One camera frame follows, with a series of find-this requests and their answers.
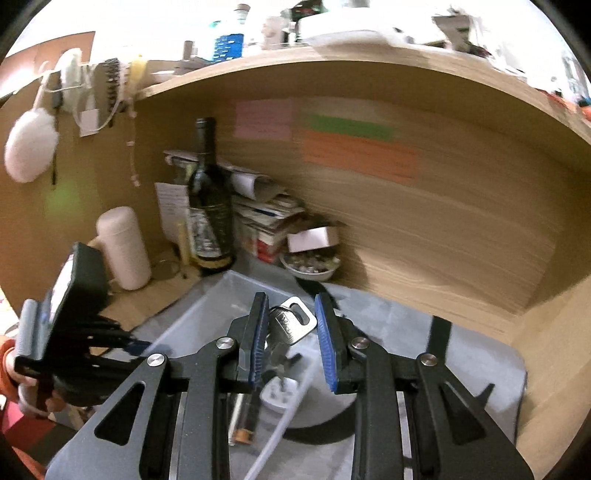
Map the green sticky note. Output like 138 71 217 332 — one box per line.
300 111 398 143

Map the dark hairbrush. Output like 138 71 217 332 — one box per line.
95 58 125 112

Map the handwritten paper note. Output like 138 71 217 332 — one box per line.
154 182 190 243

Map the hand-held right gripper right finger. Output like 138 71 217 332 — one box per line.
314 292 536 480

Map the rolled white paper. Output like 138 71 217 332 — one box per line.
164 148 273 195

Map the grey mat with black print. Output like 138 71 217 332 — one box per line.
44 258 527 480

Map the yellow tube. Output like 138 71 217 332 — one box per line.
178 222 191 266

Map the white plug adapter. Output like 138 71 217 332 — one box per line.
259 375 301 411

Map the small white card box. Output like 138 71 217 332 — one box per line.
286 226 340 253

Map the stack of books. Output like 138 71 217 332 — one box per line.
231 185 342 264

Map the person's left hand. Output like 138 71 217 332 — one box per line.
4 369 63 418

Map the white fluffy puff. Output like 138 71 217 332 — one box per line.
4 107 60 183

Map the white bowl of coins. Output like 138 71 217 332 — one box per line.
279 251 341 282

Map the red clothing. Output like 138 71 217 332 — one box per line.
0 406 70 480

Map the metal key bunch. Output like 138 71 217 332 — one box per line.
267 295 318 377

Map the orange sticky note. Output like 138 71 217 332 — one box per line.
300 129 419 185

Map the white plastic container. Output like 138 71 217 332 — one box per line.
302 18 402 48

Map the black tube with orange end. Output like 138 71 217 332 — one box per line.
228 392 259 446

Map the pink sticky note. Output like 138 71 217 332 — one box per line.
233 99 296 141

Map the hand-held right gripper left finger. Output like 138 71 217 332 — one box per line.
46 291 271 480

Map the clear plastic storage box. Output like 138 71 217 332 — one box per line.
148 270 333 480

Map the dark wine bottle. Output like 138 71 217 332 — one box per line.
187 117 234 277

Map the white hanging tag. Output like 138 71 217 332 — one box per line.
76 108 101 138

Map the cream cylindrical humidifier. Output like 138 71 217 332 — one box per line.
90 207 152 291

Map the white hanging cable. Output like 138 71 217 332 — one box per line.
126 99 141 188

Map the blue label plastic bottle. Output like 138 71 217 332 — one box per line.
212 4 250 63

